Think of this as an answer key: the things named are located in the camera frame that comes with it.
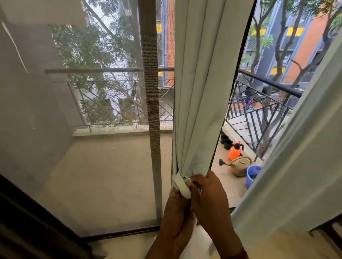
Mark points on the orange and grey building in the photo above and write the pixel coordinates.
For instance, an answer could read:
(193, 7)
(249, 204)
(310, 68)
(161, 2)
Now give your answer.
(307, 48)

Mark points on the green tree outside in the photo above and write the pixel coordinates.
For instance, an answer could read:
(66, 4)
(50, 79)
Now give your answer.
(257, 45)
(280, 48)
(324, 34)
(80, 45)

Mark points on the red wrist band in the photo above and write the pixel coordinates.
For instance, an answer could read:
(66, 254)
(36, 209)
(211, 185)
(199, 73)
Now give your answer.
(236, 255)

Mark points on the dark brown curtain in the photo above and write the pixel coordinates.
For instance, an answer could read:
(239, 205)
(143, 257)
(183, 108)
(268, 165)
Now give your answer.
(26, 226)

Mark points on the person's left hand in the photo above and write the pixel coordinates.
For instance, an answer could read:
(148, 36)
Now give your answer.
(177, 221)

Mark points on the beige watering can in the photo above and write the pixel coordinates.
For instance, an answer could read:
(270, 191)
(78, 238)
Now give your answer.
(241, 168)

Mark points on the light teal curtain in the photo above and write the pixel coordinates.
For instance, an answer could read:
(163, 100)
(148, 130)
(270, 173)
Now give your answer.
(294, 173)
(208, 80)

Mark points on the black balcony railing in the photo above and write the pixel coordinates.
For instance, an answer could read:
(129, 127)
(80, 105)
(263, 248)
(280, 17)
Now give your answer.
(267, 82)

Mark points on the person's right hand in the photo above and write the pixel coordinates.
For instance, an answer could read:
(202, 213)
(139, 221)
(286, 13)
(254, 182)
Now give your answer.
(213, 205)

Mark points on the blue bucket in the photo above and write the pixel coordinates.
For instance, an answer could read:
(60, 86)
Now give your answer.
(251, 178)

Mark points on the orange spray bottle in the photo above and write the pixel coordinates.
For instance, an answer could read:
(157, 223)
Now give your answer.
(234, 153)

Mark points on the grey mesh window screen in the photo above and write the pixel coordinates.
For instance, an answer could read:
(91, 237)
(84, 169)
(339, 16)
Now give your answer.
(80, 173)

